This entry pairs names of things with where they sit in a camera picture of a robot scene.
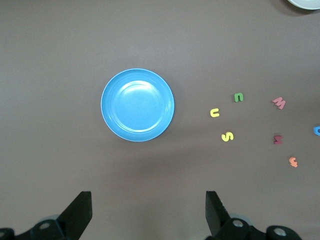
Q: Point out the blue letter D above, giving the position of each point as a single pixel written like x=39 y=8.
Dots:
x=315 y=130

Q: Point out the maroon letter m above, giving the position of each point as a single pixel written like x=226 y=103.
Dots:
x=277 y=140

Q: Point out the orange digit three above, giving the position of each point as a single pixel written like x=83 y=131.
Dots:
x=293 y=162

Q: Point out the green letter n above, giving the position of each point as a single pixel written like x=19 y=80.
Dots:
x=236 y=98

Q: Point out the blue plate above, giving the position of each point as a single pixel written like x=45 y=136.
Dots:
x=137 y=105

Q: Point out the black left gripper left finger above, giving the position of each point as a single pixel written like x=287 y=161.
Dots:
x=75 y=217

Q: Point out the pink letter w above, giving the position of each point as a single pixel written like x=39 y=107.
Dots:
x=280 y=103

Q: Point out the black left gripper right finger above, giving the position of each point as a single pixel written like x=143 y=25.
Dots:
x=217 y=220

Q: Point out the yellow letter s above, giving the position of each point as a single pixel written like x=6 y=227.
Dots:
x=227 y=136

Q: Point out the yellow letter u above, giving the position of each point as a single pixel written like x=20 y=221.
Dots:
x=213 y=113

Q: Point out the beige plate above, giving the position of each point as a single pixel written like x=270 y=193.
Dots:
x=307 y=3

